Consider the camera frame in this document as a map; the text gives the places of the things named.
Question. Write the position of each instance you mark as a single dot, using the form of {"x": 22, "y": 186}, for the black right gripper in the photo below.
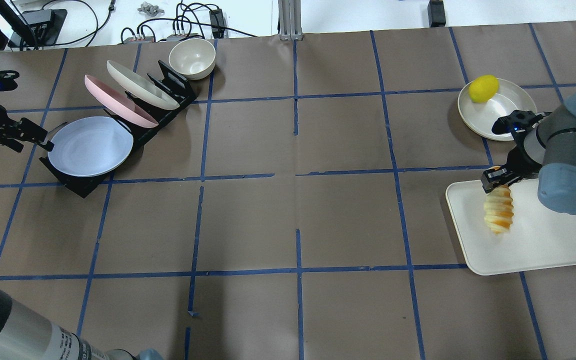
{"x": 519, "y": 163}

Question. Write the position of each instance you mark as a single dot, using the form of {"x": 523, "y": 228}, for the spiral bread roll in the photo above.
{"x": 499, "y": 210}

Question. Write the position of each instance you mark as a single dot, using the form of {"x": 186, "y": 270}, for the light blue plate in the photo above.
{"x": 91, "y": 146}

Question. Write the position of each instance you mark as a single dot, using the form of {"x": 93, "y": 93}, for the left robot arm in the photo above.
{"x": 24, "y": 333}

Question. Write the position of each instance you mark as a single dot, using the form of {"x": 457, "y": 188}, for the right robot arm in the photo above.
{"x": 545, "y": 149}

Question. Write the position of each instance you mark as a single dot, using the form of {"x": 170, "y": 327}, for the pink plate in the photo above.
{"x": 120, "y": 104}

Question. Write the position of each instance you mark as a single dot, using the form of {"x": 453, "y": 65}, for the cream white plate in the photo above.
{"x": 140, "y": 87}

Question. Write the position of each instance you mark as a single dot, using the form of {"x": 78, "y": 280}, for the white shallow bowl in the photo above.
{"x": 480, "y": 117}

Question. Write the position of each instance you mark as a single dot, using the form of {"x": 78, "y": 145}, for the black dish rack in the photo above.
{"x": 172, "y": 83}

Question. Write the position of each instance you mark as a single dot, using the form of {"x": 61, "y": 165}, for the cream rectangular tray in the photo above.
{"x": 538, "y": 238}

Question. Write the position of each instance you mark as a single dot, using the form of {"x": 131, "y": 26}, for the yellow lemon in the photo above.
{"x": 483, "y": 88}

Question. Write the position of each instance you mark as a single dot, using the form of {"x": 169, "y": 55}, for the cream round bowl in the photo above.
{"x": 194, "y": 58}

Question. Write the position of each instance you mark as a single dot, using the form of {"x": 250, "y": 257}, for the black power adapter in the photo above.
{"x": 217, "y": 23}

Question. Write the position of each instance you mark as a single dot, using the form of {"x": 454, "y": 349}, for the aluminium frame post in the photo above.
{"x": 290, "y": 20}

